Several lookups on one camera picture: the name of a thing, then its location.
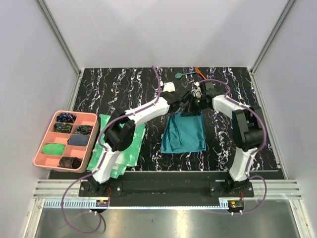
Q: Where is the brown patterned rolled cloth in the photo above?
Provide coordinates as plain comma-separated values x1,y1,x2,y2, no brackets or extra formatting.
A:
58,157,82,169

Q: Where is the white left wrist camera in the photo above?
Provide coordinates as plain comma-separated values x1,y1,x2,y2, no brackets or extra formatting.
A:
160,81,175,92

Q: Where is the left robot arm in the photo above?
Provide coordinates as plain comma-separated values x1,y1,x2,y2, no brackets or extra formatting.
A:
89,89,192,196

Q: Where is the pink compartment tray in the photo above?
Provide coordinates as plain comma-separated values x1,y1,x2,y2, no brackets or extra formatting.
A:
33,111,99,173

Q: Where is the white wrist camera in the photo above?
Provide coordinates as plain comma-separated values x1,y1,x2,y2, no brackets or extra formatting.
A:
194,82,202,98
160,81,175,92

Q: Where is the aluminium frame post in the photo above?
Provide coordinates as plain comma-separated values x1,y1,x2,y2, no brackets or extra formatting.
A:
250,0,297,74
35,0,81,76

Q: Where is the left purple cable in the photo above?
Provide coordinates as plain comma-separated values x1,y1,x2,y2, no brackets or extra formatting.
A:
60,64,164,234

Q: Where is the teal plastic spoon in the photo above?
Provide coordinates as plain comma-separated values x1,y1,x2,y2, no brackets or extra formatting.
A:
174,71,197,79

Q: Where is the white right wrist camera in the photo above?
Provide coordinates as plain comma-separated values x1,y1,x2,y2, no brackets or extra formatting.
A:
194,82,202,98

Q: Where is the left aluminium frame post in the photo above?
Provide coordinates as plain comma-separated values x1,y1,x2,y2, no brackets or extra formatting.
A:
35,0,81,76

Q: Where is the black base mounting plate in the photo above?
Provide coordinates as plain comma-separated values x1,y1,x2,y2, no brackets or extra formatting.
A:
48,170,256,208

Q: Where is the green rolled cloth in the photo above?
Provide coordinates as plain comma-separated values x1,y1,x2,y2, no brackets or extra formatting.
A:
42,143,65,156

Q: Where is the dark blue rolled cloth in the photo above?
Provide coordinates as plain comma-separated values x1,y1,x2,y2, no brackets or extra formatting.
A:
67,134,89,146

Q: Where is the aluminium front rail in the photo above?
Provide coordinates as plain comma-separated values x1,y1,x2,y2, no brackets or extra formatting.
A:
33,178,302,210

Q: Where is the right aluminium frame post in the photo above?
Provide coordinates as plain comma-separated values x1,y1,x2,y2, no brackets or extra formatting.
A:
250,0,297,74

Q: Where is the blue patterned rolled cloth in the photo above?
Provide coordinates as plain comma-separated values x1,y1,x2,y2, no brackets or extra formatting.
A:
56,113,76,123

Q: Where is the green tie-dye cloth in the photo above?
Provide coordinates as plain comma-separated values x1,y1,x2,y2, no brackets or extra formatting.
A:
87,124,146,179

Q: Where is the orange plastic fork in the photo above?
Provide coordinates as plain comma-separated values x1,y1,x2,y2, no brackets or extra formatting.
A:
195,67,205,79

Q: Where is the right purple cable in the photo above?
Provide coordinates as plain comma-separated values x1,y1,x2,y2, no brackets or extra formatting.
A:
198,79,268,215

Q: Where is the purple cable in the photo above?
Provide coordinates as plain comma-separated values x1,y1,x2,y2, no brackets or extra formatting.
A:
60,64,164,234
198,79,268,215

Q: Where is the teal satin napkin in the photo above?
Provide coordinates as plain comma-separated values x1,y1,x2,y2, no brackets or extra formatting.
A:
161,113,206,154

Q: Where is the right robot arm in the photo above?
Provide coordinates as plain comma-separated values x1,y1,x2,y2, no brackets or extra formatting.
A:
188,79,267,197

